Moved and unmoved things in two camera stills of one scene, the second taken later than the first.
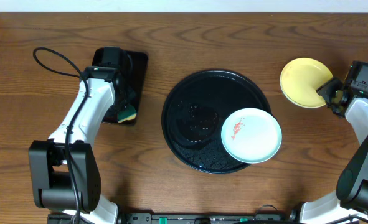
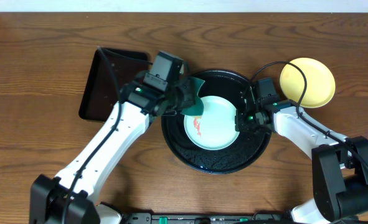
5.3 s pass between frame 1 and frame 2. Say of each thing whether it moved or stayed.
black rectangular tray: stayed
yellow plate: stayed
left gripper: moved
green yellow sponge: moved
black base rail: stayed
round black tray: stayed
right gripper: moved
